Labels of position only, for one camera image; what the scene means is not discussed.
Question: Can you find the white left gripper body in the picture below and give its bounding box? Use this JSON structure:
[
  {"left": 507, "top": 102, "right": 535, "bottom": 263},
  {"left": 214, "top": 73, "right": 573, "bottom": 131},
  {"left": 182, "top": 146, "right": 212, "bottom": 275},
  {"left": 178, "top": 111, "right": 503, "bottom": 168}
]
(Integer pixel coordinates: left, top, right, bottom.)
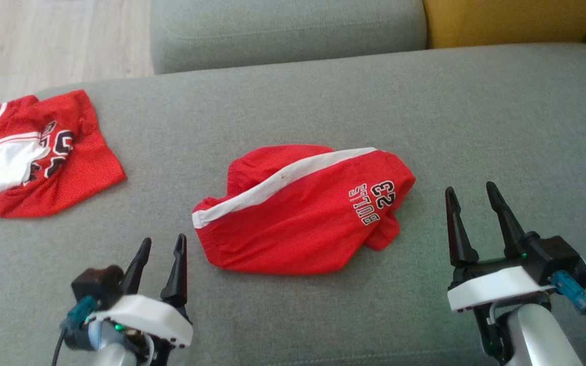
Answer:
[{"left": 87, "top": 295, "right": 193, "bottom": 349}]

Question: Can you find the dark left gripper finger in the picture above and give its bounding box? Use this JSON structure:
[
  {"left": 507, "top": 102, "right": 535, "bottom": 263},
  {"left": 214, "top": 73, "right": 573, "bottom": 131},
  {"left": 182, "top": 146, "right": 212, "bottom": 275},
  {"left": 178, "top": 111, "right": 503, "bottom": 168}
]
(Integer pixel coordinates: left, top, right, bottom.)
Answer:
[
  {"left": 120, "top": 237, "right": 152, "bottom": 295},
  {"left": 160, "top": 234, "right": 188, "bottom": 308}
]

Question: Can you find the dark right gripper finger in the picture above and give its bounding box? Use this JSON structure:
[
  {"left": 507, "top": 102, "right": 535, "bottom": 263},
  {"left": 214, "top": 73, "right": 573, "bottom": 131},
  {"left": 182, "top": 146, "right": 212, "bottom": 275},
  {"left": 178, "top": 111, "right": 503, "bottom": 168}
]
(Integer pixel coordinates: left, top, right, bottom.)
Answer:
[
  {"left": 485, "top": 181, "right": 528, "bottom": 257},
  {"left": 445, "top": 187, "right": 479, "bottom": 267}
]

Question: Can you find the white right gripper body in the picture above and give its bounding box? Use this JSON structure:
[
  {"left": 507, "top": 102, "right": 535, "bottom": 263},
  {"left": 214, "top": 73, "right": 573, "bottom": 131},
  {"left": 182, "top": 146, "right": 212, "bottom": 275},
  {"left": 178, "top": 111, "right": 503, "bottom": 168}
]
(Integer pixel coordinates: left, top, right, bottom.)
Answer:
[{"left": 447, "top": 258, "right": 556, "bottom": 312}]

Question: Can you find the red Bulls jersey white trim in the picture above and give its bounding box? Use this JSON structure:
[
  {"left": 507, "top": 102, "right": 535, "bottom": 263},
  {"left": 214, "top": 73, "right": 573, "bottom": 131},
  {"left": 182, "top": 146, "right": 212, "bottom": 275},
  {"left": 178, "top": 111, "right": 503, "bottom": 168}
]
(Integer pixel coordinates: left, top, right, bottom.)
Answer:
[{"left": 0, "top": 89, "right": 127, "bottom": 219}]

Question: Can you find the red Bulls shorts white stripe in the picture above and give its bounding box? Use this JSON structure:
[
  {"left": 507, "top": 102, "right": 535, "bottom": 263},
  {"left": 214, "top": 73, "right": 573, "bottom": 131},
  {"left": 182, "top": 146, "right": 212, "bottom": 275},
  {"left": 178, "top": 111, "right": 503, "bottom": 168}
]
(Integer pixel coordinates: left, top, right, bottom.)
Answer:
[{"left": 192, "top": 145, "right": 416, "bottom": 276}]

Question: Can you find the grey sofa seat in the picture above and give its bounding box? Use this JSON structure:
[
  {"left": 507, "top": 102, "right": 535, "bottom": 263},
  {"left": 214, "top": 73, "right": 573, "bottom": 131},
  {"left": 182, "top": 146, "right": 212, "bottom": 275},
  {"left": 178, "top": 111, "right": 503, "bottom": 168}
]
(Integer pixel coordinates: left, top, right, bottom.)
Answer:
[{"left": 0, "top": 43, "right": 586, "bottom": 366}]

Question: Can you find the yellow cushion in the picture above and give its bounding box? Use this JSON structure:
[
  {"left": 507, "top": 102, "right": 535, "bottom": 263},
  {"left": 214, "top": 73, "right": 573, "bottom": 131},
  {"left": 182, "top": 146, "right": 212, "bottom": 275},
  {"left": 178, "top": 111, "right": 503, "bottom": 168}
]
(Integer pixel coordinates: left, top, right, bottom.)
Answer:
[{"left": 423, "top": 0, "right": 586, "bottom": 49}]

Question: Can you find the grey sofa back cushion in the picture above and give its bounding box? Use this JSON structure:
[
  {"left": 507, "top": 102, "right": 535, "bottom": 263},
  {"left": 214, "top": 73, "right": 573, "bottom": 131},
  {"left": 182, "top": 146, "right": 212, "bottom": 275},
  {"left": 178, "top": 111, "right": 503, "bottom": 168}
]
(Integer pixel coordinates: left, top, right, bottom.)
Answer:
[{"left": 151, "top": 0, "right": 428, "bottom": 75}]

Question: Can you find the left black cable blue plug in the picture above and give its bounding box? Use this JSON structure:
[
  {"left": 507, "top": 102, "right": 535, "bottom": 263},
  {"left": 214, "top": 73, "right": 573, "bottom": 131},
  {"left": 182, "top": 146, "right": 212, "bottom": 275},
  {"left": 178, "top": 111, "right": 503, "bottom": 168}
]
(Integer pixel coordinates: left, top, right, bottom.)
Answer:
[{"left": 51, "top": 296, "right": 98, "bottom": 366}]

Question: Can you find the black cable blue plug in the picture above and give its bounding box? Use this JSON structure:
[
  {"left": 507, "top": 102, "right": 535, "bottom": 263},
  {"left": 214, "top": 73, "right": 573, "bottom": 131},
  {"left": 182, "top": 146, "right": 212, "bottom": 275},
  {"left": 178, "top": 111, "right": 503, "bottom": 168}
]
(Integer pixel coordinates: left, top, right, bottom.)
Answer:
[
  {"left": 51, "top": 296, "right": 98, "bottom": 366},
  {"left": 551, "top": 271, "right": 586, "bottom": 344}
]

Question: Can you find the right black cable blue plug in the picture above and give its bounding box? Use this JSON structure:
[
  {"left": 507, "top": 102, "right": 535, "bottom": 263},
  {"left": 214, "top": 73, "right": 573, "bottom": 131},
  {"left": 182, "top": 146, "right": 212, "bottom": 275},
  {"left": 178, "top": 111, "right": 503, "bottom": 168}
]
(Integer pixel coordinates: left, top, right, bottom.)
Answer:
[{"left": 551, "top": 271, "right": 586, "bottom": 344}]

